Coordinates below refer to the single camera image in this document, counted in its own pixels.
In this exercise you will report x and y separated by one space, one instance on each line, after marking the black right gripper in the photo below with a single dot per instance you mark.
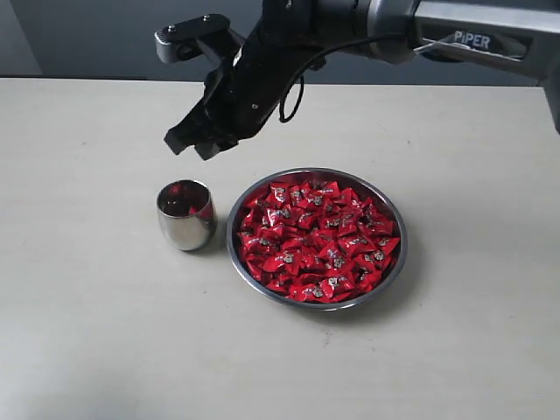
244 100

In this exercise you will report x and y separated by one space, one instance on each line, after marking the stainless steel cup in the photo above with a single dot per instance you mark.
189 233

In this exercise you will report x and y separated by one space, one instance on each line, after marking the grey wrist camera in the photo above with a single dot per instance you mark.
179 42

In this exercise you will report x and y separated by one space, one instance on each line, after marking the stainless steel bowl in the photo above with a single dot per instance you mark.
321 220

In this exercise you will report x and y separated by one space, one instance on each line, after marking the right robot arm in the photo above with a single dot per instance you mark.
518 38

